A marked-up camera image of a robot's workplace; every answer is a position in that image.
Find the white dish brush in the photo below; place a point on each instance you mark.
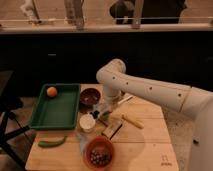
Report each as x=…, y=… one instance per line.
x=110, y=107

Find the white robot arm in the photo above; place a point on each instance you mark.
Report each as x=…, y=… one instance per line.
x=194, y=102

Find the dark purple bowl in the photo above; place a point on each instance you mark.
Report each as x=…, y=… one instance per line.
x=90, y=96

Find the wooden block brush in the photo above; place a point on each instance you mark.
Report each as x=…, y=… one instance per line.
x=112, y=128

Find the orange bowl with beads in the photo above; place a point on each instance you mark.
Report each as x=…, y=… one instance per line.
x=99, y=154

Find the blue sponge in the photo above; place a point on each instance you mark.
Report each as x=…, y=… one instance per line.
x=100, y=108

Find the white round container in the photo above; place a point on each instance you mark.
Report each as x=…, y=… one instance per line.
x=87, y=123

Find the green plastic tray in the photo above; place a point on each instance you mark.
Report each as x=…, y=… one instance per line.
x=57, y=113

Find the orange fruit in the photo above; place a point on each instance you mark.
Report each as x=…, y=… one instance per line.
x=51, y=92

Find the clear plastic bag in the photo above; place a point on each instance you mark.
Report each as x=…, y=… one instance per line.
x=83, y=141

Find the green cucumber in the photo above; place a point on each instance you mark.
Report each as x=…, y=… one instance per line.
x=50, y=144

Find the black chair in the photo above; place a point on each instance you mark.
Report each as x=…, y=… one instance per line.
x=6, y=112

